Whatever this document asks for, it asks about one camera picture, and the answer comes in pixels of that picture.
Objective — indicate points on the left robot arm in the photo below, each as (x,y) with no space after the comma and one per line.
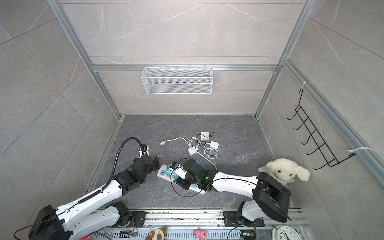
(98,209)

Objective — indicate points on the white wire mesh basket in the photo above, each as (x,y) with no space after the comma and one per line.
(178,80)

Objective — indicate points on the white plush dog toy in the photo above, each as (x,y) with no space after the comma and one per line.
(285,170)

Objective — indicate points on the white charger with black cable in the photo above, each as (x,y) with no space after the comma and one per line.
(205,136)

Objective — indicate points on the brown white plush toy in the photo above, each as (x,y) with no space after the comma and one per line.
(157,234)

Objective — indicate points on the black wall hook rack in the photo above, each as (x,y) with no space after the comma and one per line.
(315,136)

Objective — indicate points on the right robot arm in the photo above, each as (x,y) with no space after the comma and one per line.
(267,197)

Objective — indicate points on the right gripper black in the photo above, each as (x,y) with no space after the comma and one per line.
(181,183)

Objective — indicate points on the white charger cube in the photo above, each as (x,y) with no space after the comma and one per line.
(192,151)

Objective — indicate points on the white multicolour power strip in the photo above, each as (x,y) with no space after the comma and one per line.
(166,172)

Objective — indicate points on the white alarm clock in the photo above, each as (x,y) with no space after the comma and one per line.
(285,233)

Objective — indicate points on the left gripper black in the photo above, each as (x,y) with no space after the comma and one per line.
(155,164)

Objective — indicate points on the pink plush toy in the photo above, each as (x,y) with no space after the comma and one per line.
(201,234)

